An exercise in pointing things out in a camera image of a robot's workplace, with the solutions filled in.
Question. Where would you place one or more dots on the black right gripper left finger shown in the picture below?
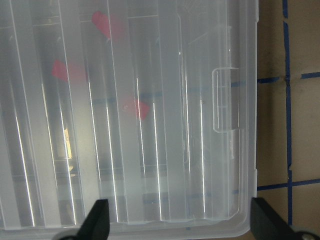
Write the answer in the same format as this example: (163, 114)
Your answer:
(96, 226)

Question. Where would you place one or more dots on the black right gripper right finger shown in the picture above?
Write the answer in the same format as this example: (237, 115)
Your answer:
(266, 224)

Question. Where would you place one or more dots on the clear plastic box lid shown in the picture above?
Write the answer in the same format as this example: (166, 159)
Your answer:
(186, 172)

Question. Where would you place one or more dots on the red block lower right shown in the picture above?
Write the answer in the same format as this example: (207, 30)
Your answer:
(137, 108)

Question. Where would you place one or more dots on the red block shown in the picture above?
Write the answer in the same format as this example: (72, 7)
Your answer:
(137, 108)
(61, 71)
(111, 26)

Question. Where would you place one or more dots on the red block middle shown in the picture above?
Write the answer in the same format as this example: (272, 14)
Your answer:
(61, 71)

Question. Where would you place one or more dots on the red block upper right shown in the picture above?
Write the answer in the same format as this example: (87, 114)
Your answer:
(111, 26)

